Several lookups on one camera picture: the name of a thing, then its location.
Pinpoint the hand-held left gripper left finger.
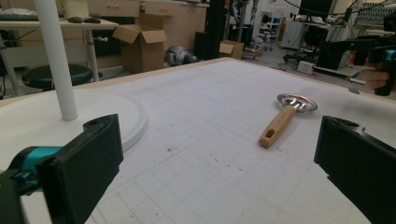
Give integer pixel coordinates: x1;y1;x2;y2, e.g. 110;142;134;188
36;114;124;224

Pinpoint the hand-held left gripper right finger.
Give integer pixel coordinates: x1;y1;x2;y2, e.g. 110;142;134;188
313;115;396;224

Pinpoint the wooden-handled metal ladle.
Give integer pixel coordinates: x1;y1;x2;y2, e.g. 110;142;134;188
258;92;318;149

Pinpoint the white hook stand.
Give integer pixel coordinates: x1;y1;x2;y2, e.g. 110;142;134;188
0;0;149;154

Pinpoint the black office chair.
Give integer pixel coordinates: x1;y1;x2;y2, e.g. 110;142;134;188
284;24;328;63

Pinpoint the small white box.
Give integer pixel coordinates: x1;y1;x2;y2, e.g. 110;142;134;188
297;60;316;75

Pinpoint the black monitor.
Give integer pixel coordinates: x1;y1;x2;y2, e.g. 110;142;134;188
298;0;334;18

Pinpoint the black round stool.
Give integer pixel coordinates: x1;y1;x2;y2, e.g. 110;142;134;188
21;63;103;93

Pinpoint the small cardboard box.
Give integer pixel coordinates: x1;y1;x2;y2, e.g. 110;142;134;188
219;40;245;60

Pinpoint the white gridded mat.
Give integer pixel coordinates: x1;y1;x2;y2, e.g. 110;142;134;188
18;59;396;224

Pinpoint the large open cardboard box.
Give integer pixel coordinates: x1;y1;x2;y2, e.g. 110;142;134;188
112;13;168;75

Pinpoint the black box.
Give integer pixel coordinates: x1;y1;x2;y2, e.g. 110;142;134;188
194;31;208;60

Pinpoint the white desk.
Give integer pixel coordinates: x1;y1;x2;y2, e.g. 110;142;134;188
0;17;120;97

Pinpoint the grey rounded appliance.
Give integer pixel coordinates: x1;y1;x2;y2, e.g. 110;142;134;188
163;46;199;67

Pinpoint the beige box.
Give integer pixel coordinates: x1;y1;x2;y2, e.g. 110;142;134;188
60;0;91;20

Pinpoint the dark keyboard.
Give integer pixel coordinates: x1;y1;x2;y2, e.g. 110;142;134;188
0;12;39;22

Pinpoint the black metal frame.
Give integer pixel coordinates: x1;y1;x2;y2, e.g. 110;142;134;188
205;0;227;60

